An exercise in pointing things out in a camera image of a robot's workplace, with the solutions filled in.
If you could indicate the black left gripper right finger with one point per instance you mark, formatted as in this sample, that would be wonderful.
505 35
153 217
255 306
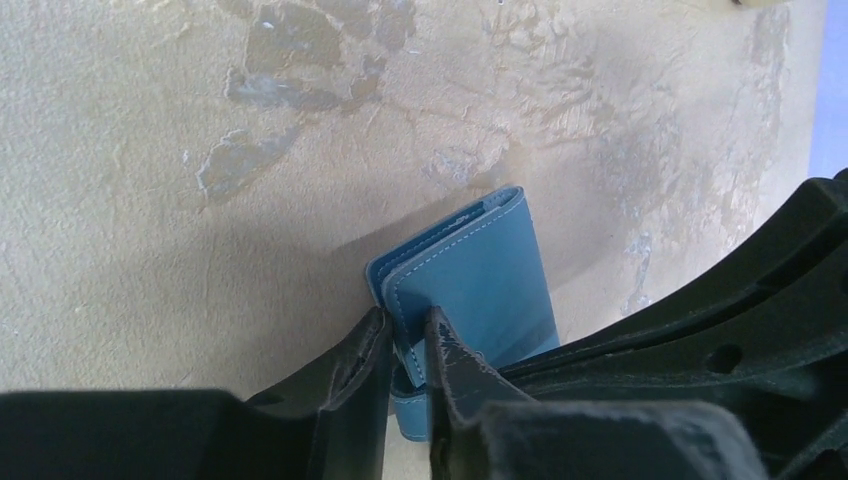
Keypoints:
483 427

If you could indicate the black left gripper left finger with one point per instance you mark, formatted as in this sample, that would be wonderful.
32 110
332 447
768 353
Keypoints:
327 420

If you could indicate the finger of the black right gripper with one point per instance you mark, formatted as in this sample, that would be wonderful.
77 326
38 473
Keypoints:
762 334

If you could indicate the blue card holder wallet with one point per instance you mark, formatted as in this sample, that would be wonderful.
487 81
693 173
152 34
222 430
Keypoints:
482 266

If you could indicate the beige oval card tray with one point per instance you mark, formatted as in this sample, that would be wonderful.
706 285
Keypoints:
748 4

